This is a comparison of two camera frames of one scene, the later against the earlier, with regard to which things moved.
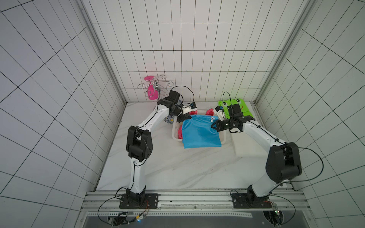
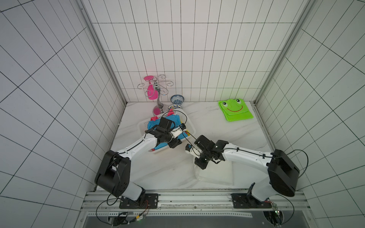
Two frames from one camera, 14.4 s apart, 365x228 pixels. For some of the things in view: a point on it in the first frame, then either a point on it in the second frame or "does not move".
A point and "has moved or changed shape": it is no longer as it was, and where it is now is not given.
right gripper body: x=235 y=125 to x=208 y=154
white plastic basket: x=176 y=125 to x=142 y=126
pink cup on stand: x=152 y=94 does not move
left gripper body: x=181 y=117 to x=173 y=143
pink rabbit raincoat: x=210 y=112 has moved or changed shape
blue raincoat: x=198 y=132 to x=176 y=121
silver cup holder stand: x=158 y=86 does not move
